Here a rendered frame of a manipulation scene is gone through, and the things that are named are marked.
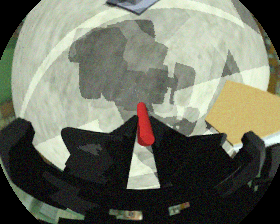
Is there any red peg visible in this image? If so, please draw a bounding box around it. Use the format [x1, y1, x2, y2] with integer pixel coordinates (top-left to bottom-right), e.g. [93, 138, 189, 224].
[137, 103, 155, 147]

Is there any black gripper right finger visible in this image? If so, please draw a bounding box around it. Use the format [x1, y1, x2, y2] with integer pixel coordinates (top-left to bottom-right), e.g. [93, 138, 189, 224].
[149, 116, 226, 188]

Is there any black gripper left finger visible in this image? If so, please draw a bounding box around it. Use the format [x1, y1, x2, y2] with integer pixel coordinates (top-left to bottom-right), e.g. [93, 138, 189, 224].
[60, 115, 137, 189]

